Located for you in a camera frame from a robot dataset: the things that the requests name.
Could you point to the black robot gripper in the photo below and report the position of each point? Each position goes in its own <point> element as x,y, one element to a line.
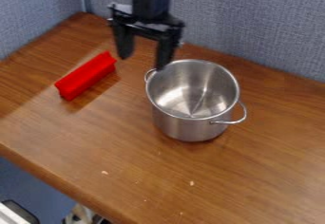
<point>149,12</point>

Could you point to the white object below table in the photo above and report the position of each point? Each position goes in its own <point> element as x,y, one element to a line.
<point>84,215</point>

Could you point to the stainless steel pot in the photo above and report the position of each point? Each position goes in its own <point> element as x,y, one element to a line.
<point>195,95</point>

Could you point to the black and grey corner object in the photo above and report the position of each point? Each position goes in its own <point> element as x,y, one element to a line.
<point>15,214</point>

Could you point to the red rectangular block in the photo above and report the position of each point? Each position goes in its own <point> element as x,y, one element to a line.
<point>82,78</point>

